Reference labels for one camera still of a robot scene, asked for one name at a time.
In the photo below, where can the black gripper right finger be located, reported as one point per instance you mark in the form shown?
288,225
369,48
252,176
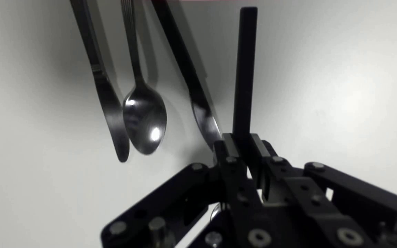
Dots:
346,212

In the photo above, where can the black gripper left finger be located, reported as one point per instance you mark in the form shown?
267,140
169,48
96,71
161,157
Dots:
165,216

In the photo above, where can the black-handled knife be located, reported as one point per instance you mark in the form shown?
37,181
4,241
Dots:
200,107
91,31

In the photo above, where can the black-handled spoon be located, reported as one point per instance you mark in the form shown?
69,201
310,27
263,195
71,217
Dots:
143,110
244,74

